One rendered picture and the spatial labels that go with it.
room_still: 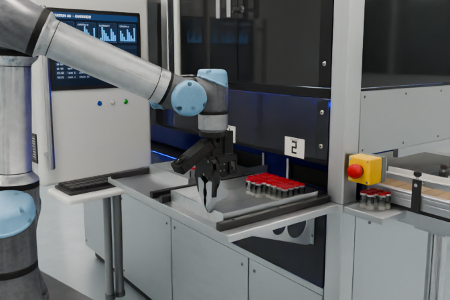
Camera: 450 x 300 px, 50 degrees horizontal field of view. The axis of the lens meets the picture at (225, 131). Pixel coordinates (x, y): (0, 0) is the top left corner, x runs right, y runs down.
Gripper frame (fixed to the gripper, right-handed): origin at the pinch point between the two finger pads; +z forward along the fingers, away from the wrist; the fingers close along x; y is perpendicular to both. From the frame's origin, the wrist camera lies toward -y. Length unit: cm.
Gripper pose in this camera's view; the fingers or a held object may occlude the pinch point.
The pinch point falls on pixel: (206, 207)
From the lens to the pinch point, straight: 125.0
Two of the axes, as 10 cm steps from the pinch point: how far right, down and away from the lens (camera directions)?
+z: 0.0, 9.9, 1.6
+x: -6.0, -1.2, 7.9
